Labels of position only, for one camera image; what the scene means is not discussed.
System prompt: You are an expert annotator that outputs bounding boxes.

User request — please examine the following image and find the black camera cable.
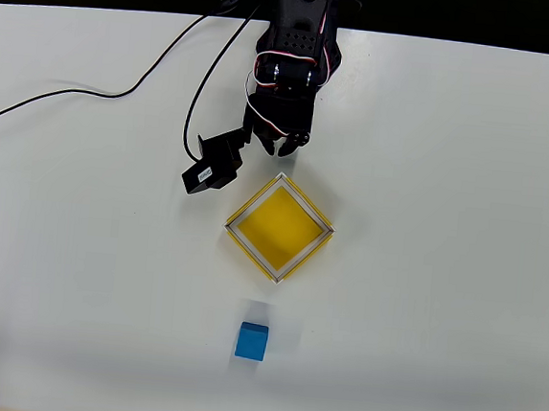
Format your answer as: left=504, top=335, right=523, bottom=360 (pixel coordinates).
left=180, top=0, right=267, bottom=167

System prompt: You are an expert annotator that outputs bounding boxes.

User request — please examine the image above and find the black camera with bracket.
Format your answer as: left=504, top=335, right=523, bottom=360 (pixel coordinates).
left=179, top=123, right=254, bottom=201

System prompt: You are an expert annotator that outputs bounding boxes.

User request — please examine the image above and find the white red arm servo wire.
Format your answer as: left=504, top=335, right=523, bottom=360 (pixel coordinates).
left=312, top=0, right=345, bottom=90

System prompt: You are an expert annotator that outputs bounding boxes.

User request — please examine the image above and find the white red gripper servo wire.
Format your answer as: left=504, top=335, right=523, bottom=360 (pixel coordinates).
left=240, top=47, right=317, bottom=141

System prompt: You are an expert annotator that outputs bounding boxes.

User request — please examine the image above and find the blue cube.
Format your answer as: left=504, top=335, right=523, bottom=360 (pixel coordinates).
left=233, top=321, right=271, bottom=362

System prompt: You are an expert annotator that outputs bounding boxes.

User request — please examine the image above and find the yellow square tray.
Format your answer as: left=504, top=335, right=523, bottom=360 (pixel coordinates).
left=219, top=166, right=341, bottom=291

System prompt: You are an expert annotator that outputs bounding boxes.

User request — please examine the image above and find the black extension cable with plug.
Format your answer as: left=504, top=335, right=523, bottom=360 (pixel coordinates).
left=0, top=0, right=240, bottom=157

